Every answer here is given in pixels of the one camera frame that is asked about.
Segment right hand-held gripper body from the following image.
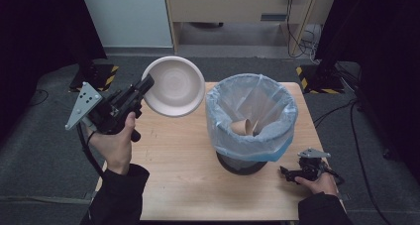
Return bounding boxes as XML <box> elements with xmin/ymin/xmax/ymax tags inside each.
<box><xmin>297</xmin><ymin>147</ymin><xmax>332</xmax><ymax>182</ymax></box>

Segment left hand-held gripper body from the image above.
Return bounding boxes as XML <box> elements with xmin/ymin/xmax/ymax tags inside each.
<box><xmin>64</xmin><ymin>81</ymin><xmax>147</xmax><ymax>144</ymax></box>

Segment white disposable bowl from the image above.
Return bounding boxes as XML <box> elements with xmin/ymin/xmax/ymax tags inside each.
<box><xmin>141</xmin><ymin>56</ymin><xmax>207</xmax><ymax>118</ymax></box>

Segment bin with blue liner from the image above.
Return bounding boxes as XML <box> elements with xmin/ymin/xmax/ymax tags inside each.
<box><xmin>204</xmin><ymin>72</ymin><xmax>299</xmax><ymax>164</ymax></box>

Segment black mesh trash bin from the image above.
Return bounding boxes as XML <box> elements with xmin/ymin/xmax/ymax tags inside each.
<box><xmin>215</xmin><ymin>150</ymin><xmax>268</xmax><ymax>176</ymax></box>

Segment brown paper cup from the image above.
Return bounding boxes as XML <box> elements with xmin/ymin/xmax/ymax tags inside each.
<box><xmin>229</xmin><ymin>118</ymin><xmax>256</xmax><ymax>137</ymax></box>

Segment person's right hand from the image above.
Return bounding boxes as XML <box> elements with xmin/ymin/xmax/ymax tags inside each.
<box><xmin>293</xmin><ymin>167</ymin><xmax>339</xmax><ymax>198</ymax></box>

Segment person's left hand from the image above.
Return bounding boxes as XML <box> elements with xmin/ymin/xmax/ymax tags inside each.
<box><xmin>86</xmin><ymin>111</ymin><xmax>138</xmax><ymax>176</ymax></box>

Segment striped black stand base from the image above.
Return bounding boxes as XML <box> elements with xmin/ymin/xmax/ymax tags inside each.
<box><xmin>67</xmin><ymin>63</ymin><xmax>120</xmax><ymax>94</ymax></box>
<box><xmin>295</xmin><ymin>63</ymin><xmax>346</xmax><ymax>95</ymax></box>

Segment dark curtain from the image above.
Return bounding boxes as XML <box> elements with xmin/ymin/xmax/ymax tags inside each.
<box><xmin>314</xmin><ymin>0</ymin><xmax>420</xmax><ymax>183</ymax></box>
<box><xmin>0</xmin><ymin>0</ymin><xmax>109</xmax><ymax>139</ymax></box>

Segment right hand-held gripper cable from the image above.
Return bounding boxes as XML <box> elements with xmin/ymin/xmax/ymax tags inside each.
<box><xmin>325</xmin><ymin>165</ymin><xmax>347</xmax><ymax>187</ymax></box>

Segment hand-held gripper cable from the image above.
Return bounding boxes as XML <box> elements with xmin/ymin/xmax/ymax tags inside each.
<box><xmin>75</xmin><ymin>123</ymin><xmax>106</xmax><ymax>178</ymax></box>
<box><xmin>325</xmin><ymin>165</ymin><xmax>347</xmax><ymax>187</ymax></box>

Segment left hand-held gripper cable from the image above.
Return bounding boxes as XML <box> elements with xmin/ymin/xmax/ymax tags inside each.
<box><xmin>75</xmin><ymin>123</ymin><xmax>106</xmax><ymax>178</ymax></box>

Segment long black floor cable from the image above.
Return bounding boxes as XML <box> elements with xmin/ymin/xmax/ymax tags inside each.
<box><xmin>311</xmin><ymin>97</ymin><xmax>394</xmax><ymax>225</ymax></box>

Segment thin black floor cable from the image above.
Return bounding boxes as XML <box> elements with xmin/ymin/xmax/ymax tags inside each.
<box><xmin>27</xmin><ymin>88</ymin><xmax>51</xmax><ymax>108</ymax></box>

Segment black cables under desk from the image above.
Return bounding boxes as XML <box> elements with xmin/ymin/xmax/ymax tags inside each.
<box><xmin>284</xmin><ymin>0</ymin><xmax>322</xmax><ymax>59</ymax></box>

